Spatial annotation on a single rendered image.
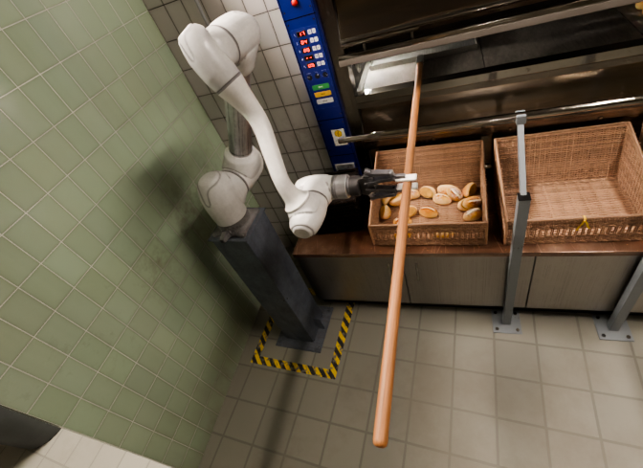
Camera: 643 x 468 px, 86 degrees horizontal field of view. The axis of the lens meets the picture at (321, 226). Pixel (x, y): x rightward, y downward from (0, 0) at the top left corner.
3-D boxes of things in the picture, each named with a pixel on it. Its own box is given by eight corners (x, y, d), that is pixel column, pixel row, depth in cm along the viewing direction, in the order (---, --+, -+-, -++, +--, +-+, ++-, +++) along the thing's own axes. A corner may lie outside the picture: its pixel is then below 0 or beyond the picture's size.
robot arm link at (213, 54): (231, 79, 100) (252, 59, 108) (181, 23, 92) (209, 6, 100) (208, 100, 109) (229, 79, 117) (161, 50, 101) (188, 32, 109)
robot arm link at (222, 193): (209, 226, 157) (181, 190, 142) (228, 199, 168) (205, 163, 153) (236, 228, 150) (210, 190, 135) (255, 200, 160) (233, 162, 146)
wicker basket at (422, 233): (383, 187, 214) (374, 149, 195) (482, 180, 193) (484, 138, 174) (371, 246, 183) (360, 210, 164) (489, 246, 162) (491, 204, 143)
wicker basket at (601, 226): (489, 179, 192) (492, 137, 173) (614, 167, 172) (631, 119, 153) (501, 246, 160) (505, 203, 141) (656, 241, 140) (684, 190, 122)
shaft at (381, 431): (388, 451, 68) (386, 447, 66) (373, 448, 69) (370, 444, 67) (423, 67, 176) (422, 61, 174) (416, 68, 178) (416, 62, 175)
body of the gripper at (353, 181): (348, 170, 125) (374, 167, 121) (354, 188, 130) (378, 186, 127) (344, 184, 120) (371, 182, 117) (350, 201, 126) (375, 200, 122)
